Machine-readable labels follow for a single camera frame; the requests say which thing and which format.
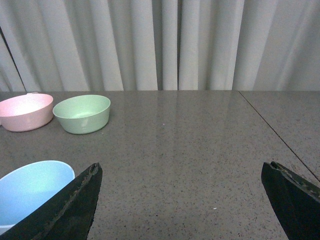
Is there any light blue plastic cup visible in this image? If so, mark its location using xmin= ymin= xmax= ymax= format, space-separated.
xmin=0 ymin=160 xmax=75 ymax=234

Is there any green plastic bowl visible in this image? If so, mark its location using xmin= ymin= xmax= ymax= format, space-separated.
xmin=52 ymin=94 xmax=111 ymax=135

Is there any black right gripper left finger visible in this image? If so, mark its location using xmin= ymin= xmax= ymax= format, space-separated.
xmin=0 ymin=163 xmax=103 ymax=240

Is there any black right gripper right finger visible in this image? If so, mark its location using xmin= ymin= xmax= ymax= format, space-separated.
xmin=261 ymin=161 xmax=320 ymax=240

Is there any pink plastic bowl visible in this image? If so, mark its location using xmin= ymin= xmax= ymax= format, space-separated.
xmin=0 ymin=92 xmax=54 ymax=132

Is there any grey pleated curtain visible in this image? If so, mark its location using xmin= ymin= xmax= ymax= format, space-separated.
xmin=0 ymin=0 xmax=320 ymax=92

